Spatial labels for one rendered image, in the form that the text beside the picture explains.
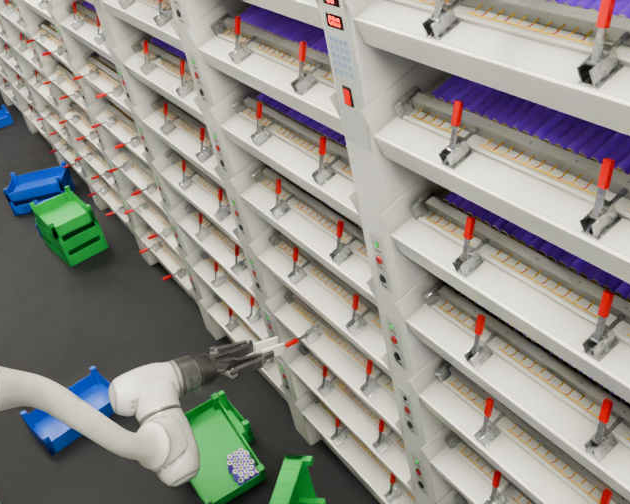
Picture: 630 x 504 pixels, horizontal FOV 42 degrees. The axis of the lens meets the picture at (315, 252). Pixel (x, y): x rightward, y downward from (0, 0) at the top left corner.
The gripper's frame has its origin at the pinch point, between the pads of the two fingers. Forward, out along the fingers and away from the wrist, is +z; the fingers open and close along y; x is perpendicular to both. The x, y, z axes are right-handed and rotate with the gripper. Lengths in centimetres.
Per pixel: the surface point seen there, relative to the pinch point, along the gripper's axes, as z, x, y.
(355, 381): 12.0, -1.3, 21.6
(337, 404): 16.6, -20.0, 6.5
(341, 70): -10, 83, 47
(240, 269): 12.5, -0.1, -42.1
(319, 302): 7.4, 17.4, 12.2
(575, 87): -11, 92, 96
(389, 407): 12.8, -0.9, 34.5
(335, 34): -11, 89, 47
